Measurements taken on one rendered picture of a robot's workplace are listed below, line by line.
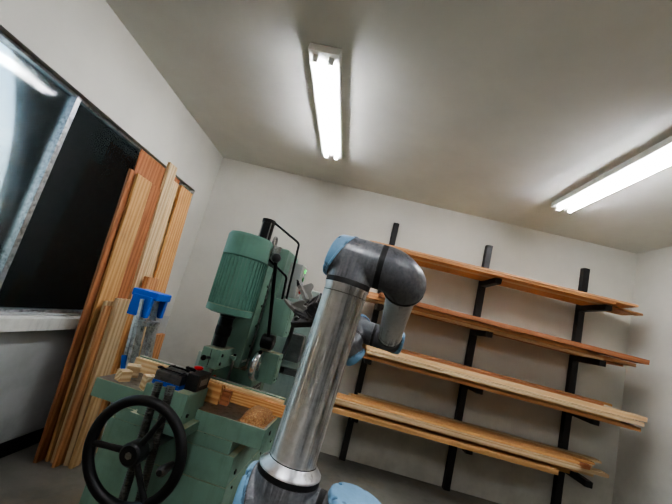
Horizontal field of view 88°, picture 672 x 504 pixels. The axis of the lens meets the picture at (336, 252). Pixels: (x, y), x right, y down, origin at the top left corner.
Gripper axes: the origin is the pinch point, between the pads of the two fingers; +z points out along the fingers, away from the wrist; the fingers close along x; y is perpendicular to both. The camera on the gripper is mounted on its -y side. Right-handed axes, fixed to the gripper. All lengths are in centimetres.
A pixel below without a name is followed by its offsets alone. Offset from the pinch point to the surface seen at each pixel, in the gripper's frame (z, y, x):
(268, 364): -20.4, -31.6, -0.9
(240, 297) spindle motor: 8.8, -15.0, 4.5
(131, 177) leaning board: 112, -104, -106
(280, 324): -12.1, -22.1, -11.6
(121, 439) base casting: 0, -58, 41
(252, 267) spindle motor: 14.3, -7.6, -2.9
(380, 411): -154, -91, -124
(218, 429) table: -16.7, -30.8, 34.9
